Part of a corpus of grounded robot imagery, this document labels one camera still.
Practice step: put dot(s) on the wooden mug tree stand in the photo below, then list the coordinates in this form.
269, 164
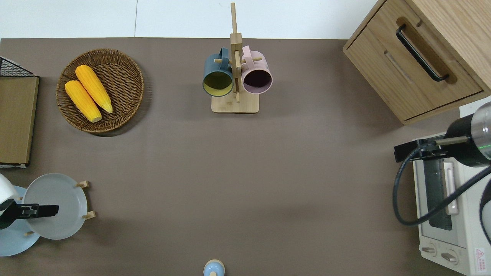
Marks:
234, 103

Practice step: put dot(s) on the low wooden plate rack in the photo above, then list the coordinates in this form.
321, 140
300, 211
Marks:
85, 184

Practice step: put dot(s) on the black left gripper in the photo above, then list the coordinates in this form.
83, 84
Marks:
9, 216

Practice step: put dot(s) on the pink mug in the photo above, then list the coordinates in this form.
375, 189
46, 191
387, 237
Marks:
261, 67

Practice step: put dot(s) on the light wooden drawer cabinet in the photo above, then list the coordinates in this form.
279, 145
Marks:
383, 65

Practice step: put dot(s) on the small blue tan shaker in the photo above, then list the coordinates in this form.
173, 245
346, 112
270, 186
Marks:
213, 268

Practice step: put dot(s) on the round wicker basket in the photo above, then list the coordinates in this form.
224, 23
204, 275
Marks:
122, 84

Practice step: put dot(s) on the white toaster oven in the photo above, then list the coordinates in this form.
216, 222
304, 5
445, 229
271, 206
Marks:
472, 230

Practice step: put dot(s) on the brown table mat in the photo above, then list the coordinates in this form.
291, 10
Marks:
268, 172

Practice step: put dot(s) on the yellow corn cob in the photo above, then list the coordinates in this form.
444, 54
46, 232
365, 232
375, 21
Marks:
94, 88
82, 100

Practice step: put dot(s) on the dark teal mug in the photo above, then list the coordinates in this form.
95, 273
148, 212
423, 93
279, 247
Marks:
215, 67

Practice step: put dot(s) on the gray plate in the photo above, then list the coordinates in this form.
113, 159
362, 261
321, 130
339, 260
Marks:
61, 191

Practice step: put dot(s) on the white toaster oven knob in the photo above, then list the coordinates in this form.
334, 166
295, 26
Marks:
428, 250
449, 257

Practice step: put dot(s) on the light blue plate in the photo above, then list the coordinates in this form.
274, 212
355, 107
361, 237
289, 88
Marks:
15, 241

